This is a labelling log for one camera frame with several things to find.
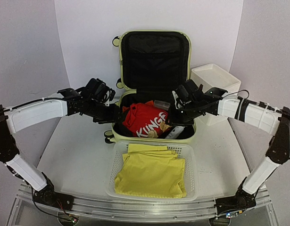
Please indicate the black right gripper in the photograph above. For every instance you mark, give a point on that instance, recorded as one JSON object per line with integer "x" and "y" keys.
{"x": 174, "y": 118}

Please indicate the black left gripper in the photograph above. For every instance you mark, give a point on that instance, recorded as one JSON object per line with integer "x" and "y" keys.
{"x": 113, "y": 117}

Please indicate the white perforated plastic basket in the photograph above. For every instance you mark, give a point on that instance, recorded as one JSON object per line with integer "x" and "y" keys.
{"x": 184, "y": 151}

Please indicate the pale green hard-shell suitcase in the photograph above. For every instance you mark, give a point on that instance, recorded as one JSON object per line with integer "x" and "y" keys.
{"x": 153, "y": 63}

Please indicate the yellow cloth garment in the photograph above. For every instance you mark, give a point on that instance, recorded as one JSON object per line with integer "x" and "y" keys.
{"x": 151, "y": 171}

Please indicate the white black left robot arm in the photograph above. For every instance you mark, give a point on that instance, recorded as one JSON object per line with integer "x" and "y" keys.
{"x": 17, "y": 118}

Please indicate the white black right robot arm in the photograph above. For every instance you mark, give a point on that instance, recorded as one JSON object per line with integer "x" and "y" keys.
{"x": 263, "y": 132}

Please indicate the white deodorant spray bottle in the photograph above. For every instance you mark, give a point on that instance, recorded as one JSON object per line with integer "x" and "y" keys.
{"x": 177, "y": 130}

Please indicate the clear plastic rectangular case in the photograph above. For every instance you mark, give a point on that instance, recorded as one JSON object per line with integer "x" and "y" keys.
{"x": 162, "y": 105}

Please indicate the red printed t-shirt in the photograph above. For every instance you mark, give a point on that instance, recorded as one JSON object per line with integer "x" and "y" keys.
{"x": 145, "y": 120}

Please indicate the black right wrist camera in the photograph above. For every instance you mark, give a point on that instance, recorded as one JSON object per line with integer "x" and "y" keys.
{"x": 185, "y": 93}

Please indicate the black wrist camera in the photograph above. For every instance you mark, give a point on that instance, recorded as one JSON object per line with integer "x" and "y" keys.
{"x": 98, "y": 90}
{"x": 185, "y": 93}

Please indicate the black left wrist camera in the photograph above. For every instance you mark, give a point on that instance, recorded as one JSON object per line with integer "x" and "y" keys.
{"x": 98, "y": 90}

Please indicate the aluminium front mounting rail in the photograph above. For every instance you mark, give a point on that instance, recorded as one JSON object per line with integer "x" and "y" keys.
{"x": 89, "y": 209}

